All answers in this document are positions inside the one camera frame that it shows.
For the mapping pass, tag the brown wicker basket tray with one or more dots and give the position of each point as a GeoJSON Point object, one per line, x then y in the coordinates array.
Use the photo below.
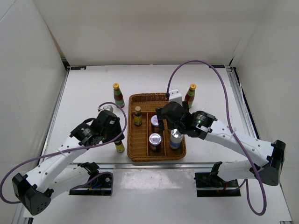
{"type": "Point", "coordinates": [138, 146]}

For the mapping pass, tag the green label sauce bottle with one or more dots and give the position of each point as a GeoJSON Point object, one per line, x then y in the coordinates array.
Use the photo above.
{"type": "Point", "coordinates": [118, 96]}

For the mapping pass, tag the small yellow label bottle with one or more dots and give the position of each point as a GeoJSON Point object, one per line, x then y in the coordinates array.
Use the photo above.
{"type": "Point", "coordinates": [137, 116]}

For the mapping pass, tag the aluminium frame rail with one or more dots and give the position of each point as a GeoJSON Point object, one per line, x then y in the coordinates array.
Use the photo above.
{"type": "Point", "coordinates": [154, 165]}

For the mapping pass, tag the table edge label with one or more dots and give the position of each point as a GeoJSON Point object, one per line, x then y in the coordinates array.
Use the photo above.
{"type": "Point", "coordinates": [77, 67]}
{"type": "Point", "coordinates": [218, 66]}

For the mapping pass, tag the white jar silver lid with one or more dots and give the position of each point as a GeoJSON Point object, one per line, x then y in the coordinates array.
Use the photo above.
{"type": "Point", "coordinates": [175, 139]}

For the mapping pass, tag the dark jar white lid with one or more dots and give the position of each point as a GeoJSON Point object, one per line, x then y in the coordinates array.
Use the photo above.
{"type": "Point", "coordinates": [154, 124]}
{"type": "Point", "coordinates": [155, 141]}

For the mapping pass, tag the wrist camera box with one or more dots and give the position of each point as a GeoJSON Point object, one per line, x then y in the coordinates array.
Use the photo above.
{"type": "Point", "coordinates": [107, 107]}
{"type": "Point", "coordinates": [175, 96]}

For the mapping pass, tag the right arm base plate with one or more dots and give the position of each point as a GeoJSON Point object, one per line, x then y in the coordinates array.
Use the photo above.
{"type": "Point", "coordinates": [209, 184]}

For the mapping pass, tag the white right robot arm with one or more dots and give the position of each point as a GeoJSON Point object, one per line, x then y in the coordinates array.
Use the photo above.
{"type": "Point", "coordinates": [264, 160]}

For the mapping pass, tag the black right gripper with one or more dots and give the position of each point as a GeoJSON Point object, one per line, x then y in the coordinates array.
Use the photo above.
{"type": "Point", "coordinates": [160, 119]}

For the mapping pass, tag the red label sauce bottle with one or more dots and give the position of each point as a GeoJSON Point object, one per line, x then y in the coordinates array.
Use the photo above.
{"type": "Point", "coordinates": [190, 95]}

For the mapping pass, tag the left table edge label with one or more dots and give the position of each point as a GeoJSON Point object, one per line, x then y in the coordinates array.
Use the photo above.
{"type": "Point", "coordinates": [77, 67]}

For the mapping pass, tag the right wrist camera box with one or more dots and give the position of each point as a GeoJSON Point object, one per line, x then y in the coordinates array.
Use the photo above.
{"type": "Point", "coordinates": [175, 96]}

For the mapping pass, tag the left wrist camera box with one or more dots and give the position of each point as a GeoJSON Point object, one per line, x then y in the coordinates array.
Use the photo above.
{"type": "Point", "coordinates": [107, 107]}

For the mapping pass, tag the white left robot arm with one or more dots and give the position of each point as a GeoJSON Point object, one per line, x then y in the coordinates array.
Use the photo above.
{"type": "Point", "coordinates": [38, 187]}

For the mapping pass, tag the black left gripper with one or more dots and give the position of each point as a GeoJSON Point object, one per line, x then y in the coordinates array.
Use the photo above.
{"type": "Point", "coordinates": [118, 134]}

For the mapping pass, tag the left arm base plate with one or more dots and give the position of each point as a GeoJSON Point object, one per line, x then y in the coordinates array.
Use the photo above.
{"type": "Point", "coordinates": [100, 183]}

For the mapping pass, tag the right table edge label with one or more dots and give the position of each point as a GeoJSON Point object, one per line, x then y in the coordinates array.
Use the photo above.
{"type": "Point", "coordinates": [218, 66]}

